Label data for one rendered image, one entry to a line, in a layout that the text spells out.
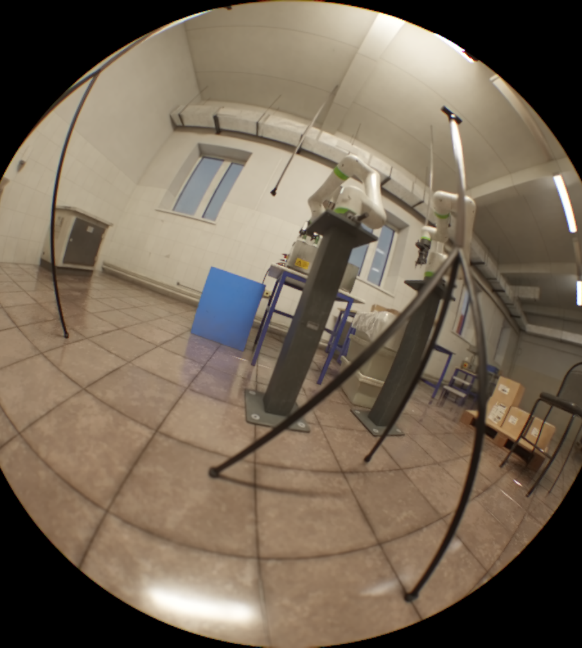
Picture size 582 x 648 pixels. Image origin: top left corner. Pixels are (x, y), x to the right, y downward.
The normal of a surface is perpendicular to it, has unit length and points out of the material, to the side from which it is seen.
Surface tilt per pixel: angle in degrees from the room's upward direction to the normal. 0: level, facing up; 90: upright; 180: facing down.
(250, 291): 90
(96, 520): 0
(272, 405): 90
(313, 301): 90
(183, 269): 90
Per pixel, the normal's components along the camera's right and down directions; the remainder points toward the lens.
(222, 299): 0.15, 0.14
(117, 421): 0.34, -0.94
